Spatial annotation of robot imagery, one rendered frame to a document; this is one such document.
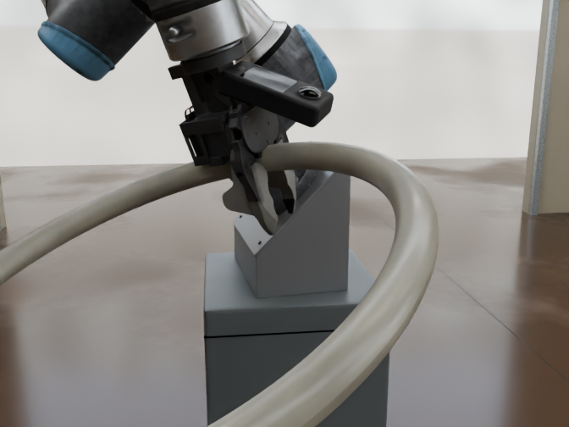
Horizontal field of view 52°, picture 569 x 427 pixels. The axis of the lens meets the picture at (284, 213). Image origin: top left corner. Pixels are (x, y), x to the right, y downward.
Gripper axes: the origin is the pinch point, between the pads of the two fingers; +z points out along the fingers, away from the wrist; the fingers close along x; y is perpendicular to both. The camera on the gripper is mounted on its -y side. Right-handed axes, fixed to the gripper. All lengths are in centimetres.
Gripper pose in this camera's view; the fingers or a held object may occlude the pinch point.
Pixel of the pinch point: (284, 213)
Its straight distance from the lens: 69.2
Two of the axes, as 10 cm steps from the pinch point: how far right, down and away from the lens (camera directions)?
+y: -8.5, 0.5, 5.3
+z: 3.0, 8.7, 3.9
